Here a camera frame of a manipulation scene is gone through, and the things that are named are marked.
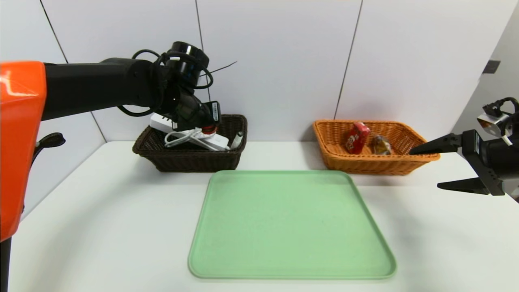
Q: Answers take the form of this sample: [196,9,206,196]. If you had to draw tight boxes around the black left elbow cable loop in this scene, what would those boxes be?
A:
[32,132,66,163]

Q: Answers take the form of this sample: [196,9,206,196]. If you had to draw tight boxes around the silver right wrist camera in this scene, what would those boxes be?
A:
[477,97,519,138]

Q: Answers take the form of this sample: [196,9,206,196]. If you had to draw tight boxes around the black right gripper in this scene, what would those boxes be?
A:
[409,129,519,196]

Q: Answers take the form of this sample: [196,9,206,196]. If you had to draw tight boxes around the orange wicker basket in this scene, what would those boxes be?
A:
[313,119,441,176]

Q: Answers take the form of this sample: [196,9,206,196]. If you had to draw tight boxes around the white power strip cable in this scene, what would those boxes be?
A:
[164,127,211,148]

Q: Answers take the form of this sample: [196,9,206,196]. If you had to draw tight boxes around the dark brown wicker basket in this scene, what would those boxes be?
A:
[133,114,248,172]

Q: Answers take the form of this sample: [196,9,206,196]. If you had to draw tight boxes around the white power strip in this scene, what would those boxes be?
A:
[150,113,230,152]

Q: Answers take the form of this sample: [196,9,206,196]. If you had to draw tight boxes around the brown snack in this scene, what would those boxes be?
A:
[372,134,392,156]

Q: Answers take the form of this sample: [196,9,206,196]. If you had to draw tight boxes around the light green plastic tray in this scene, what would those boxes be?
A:
[188,170,397,280]

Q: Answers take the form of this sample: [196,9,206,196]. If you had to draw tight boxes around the red snack box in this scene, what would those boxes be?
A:
[345,122,371,155]

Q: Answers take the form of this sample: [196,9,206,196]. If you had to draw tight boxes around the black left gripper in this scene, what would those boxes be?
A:
[191,101,221,128]

